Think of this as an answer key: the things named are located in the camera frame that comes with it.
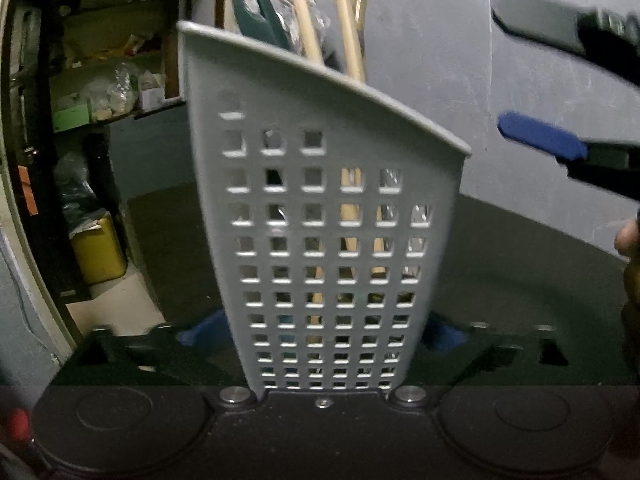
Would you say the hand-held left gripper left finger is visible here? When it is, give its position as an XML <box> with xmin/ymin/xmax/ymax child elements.
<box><xmin>55</xmin><ymin>309</ymin><xmax>257</xmax><ymax>406</ymax></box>

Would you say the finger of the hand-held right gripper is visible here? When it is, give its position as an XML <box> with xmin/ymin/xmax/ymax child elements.
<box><xmin>497</xmin><ymin>111</ymin><xmax>640</xmax><ymax>201</ymax></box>
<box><xmin>492</xmin><ymin>0</ymin><xmax>640</xmax><ymax>83</ymax></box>

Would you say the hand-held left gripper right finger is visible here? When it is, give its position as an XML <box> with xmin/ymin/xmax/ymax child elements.
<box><xmin>395</xmin><ymin>311</ymin><xmax>591</xmax><ymax>406</ymax></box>

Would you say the white perforated utensil basket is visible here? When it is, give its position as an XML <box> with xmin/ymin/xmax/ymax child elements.
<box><xmin>177</xmin><ymin>20</ymin><xmax>473</xmax><ymax>396</ymax></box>

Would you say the person's right hand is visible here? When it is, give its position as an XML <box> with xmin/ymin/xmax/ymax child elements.
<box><xmin>614</xmin><ymin>209</ymin><xmax>640</xmax><ymax>261</ymax></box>

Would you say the yellow container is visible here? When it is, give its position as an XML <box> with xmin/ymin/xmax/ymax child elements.
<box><xmin>70</xmin><ymin>212</ymin><xmax>127</xmax><ymax>286</ymax></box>

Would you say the grey cabinet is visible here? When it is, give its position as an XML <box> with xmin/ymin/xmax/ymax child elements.
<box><xmin>107</xmin><ymin>105</ymin><xmax>201</xmax><ymax>211</ymax></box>

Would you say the black plastic bag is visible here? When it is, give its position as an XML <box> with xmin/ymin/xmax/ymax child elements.
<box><xmin>52</xmin><ymin>152</ymin><xmax>116</xmax><ymax>231</ymax></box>

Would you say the red object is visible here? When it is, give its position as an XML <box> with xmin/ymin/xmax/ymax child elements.
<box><xmin>0</xmin><ymin>405</ymin><xmax>31</xmax><ymax>443</ymax></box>

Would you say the orange paper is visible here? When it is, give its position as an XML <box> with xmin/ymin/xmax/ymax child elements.
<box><xmin>17</xmin><ymin>165</ymin><xmax>38</xmax><ymax>216</ymax></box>

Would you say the white box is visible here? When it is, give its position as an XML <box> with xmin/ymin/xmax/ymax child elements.
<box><xmin>139</xmin><ymin>72</ymin><xmax>166</xmax><ymax>108</ymax></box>

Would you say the green box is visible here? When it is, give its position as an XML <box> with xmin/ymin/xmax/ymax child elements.
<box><xmin>52</xmin><ymin>106</ymin><xmax>91</xmax><ymax>133</ymax></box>

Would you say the clear bag of food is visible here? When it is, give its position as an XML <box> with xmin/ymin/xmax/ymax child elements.
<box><xmin>82</xmin><ymin>62</ymin><xmax>141</xmax><ymax>121</ymax></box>

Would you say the storage shelf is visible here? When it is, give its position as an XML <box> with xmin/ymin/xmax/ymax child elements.
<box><xmin>45</xmin><ymin>0</ymin><xmax>182</xmax><ymax>131</ymax></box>

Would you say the door frame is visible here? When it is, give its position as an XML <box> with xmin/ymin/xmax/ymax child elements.
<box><xmin>0</xmin><ymin>0</ymin><xmax>236</xmax><ymax>346</ymax></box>

